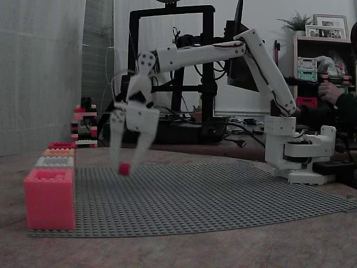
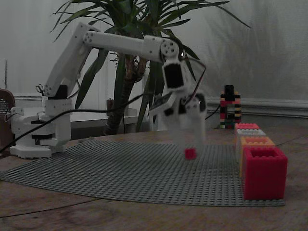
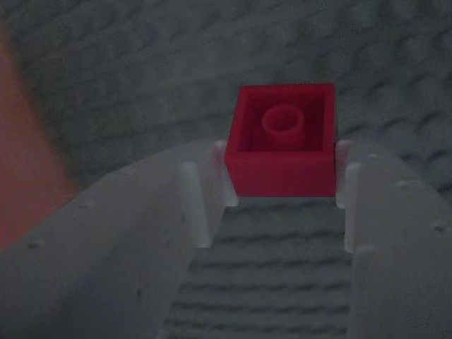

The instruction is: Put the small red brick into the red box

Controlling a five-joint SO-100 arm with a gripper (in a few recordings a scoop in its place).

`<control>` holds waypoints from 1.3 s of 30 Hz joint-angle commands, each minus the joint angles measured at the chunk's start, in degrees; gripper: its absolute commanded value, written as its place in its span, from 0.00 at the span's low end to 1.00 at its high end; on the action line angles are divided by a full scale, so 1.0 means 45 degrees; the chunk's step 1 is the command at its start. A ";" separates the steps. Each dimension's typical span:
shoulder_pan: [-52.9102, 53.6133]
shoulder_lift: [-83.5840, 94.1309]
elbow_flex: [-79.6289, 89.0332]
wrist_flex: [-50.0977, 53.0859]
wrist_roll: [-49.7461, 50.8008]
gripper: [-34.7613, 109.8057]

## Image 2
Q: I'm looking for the grey brick box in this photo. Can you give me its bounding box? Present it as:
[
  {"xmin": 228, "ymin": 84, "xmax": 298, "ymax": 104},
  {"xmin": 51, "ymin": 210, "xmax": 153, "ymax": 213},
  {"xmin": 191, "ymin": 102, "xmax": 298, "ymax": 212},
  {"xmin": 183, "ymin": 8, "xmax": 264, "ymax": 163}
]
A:
[{"xmin": 235, "ymin": 128, "xmax": 267, "ymax": 154}]

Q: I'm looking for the black power cable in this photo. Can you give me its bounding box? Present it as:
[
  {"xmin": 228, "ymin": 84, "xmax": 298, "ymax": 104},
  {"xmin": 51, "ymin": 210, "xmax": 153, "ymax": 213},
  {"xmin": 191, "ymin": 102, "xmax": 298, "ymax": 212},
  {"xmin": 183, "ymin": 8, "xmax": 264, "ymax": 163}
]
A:
[{"xmin": 0, "ymin": 93, "xmax": 154, "ymax": 154}]

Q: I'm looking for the multicoloured brick tower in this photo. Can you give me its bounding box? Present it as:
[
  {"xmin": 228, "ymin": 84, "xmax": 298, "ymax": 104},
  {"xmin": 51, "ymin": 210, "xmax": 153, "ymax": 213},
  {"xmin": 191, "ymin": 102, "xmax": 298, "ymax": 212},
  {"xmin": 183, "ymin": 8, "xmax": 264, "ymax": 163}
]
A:
[{"xmin": 219, "ymin": 84, "xmax": 242, "ymax": 129}]

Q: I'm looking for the green palm houseplant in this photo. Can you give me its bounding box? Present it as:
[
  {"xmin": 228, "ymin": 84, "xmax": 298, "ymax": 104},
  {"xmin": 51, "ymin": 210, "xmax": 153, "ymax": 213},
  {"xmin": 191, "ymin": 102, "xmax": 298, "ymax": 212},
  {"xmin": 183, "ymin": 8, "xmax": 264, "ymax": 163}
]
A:
[{"xmin": 50, "ymin": 0, "xmax": 251, "ymax": 135}]

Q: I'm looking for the grey building baseplate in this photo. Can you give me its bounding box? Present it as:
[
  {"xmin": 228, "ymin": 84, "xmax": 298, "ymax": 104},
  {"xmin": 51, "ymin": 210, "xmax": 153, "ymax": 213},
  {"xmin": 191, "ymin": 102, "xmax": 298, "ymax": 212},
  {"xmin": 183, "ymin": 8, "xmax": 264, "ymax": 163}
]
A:
[{"xmin": 0, "ymin": 139, "xmax": 286, "ymax": 207}]

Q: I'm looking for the small red brick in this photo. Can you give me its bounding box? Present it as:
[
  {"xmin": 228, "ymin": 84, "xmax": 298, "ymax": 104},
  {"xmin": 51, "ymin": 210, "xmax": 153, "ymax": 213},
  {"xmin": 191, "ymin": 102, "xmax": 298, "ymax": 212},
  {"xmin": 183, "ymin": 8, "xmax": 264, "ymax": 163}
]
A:
[{"xmin": 184, "ymin": 147, "xmax": 198, "ymax": 160}]

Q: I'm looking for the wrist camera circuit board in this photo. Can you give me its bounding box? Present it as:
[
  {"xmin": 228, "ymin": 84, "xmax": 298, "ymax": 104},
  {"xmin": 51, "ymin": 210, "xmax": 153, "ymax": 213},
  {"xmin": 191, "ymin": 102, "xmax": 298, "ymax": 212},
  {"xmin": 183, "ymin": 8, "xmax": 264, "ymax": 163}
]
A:
[{"xmin": 148, "ymin": 93, "xmax": 174, "ymax": 114}]

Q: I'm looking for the large red brick box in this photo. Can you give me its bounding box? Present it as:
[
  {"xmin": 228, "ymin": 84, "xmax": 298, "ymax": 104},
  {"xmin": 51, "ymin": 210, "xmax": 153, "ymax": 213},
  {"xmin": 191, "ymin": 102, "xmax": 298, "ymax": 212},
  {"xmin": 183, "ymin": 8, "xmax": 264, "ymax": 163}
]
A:
[{"xmin": 242, "ymin": 147, "xmax": 289, "ymax": 201}]

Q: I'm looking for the orange brick box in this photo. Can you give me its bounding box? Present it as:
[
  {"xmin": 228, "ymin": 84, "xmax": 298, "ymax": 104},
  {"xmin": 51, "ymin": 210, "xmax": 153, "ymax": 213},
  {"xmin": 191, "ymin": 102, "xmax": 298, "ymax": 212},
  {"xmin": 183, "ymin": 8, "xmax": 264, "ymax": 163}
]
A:
[{"xmin": 239, "ymin": 136, "xmax": 276, "ymax": 178}]

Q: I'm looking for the red and black servo wire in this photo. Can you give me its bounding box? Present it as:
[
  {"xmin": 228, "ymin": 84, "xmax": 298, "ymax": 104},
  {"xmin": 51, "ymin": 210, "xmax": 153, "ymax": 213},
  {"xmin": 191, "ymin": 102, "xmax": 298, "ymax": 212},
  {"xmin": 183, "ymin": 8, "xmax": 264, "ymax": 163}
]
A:
[{"xmin": 179, "ymin": 49, "xmax": 208, "ymax": 102}]

